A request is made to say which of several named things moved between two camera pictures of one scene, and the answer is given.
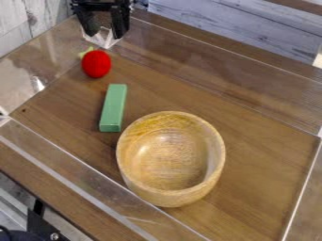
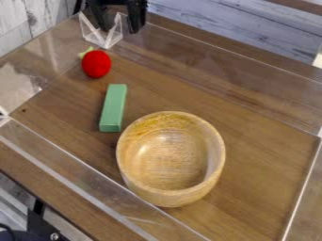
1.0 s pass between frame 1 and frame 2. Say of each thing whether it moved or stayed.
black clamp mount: stayed
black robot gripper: moved
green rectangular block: stayed
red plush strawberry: stayed
